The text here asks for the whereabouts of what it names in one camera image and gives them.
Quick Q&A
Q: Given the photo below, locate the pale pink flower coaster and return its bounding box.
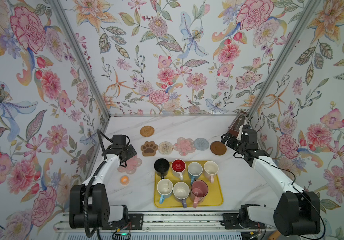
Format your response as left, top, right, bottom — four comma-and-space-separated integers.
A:
118, 156, 143, 175

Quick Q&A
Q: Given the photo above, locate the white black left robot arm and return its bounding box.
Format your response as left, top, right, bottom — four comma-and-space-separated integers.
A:
69, 131, 137, 240

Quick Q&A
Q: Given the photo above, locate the woven rattan round coaster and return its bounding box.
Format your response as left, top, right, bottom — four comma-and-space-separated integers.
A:
140, 126, 155, 138

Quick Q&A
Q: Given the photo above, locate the small orange ball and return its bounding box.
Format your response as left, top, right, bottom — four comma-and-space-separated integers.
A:
120, 176, 130, 186

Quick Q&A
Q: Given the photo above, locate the white mug purple handle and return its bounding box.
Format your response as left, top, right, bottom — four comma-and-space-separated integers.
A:
173, 182, 190, 209

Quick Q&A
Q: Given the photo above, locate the white mug blue handle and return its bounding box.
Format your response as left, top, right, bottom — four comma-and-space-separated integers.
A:
187, 162, 203, 185

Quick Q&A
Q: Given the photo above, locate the cork paw print coaster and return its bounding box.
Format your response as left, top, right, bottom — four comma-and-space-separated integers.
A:
141, 141, 159, 157

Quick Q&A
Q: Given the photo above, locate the white mug light-blue handle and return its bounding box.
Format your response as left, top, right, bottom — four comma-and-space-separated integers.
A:
157, 179, 173, 204

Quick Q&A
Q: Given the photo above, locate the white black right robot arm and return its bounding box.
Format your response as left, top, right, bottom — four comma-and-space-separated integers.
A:
221, 123, 326, 240

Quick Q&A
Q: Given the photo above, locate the white embroidered round coaster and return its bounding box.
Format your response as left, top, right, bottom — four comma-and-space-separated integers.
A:
158, 141, 173, 155

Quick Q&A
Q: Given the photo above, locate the grey round coaster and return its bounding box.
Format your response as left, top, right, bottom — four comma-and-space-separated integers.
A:
194, 138, 210, 151

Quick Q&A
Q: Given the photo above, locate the yellow tray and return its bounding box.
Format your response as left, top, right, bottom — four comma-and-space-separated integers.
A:
154, 161, 224, 209

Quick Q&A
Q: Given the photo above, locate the black mug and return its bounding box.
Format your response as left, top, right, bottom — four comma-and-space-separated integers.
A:
154, 159, 170, 179

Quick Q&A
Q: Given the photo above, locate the brown wooden metronome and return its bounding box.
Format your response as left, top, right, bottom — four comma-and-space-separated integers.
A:
227, 111, 247, 137

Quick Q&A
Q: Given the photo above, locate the cream mug pink handle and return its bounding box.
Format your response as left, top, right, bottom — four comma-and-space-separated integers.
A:
203, 161, 219, 183

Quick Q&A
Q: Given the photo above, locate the red interior white mug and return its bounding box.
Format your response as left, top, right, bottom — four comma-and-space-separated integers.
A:
171, 159, 186, 181

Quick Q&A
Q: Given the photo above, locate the brown wooden round coaster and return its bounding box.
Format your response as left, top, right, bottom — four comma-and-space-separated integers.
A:
210, 141, 227, 156

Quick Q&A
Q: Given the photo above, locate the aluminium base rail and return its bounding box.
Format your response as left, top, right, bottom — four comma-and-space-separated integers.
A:
53, 211, 280, 233

